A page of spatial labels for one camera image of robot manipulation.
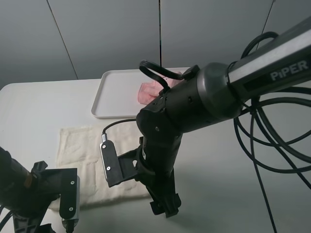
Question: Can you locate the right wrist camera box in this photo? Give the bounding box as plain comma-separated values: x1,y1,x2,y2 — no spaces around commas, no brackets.
101,140,123,187

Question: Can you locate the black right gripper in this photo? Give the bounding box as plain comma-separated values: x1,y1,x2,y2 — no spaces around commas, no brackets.
117,135,181,218

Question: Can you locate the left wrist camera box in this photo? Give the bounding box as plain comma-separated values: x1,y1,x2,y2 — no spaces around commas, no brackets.
59,173,80,224

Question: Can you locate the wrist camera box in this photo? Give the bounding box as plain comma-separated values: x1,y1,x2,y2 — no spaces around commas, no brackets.
59,173,80,224
101,140,123,187

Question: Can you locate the cream white towel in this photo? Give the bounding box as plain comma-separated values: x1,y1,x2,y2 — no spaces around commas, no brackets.
55,120,150,209

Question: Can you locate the white rectangular plastic tray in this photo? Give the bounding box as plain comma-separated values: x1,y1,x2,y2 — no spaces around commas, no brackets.
91,69,152,119

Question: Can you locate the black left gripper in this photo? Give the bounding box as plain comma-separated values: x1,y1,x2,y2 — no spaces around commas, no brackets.
0,160,78,233

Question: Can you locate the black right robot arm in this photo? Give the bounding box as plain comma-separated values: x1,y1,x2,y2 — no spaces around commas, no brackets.
101,18,311,217

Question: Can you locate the pink towel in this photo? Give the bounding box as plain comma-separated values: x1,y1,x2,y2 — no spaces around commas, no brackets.
138,75,182,105

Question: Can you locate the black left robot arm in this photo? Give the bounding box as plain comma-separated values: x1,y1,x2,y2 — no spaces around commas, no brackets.
0,149,80,233

